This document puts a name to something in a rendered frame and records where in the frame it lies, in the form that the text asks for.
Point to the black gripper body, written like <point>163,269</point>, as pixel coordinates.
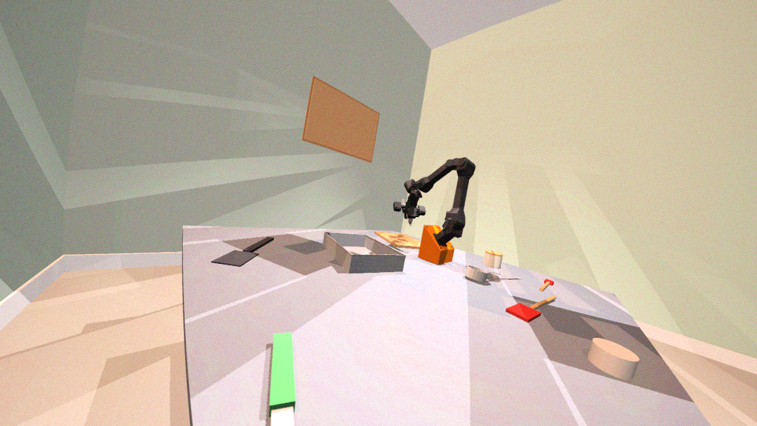
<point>397,206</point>

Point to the silver saucepan with long handle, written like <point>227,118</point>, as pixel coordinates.
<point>479,274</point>

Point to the grey spatula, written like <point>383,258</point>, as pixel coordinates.
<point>239,258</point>

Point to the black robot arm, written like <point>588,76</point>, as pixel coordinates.
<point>455,218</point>

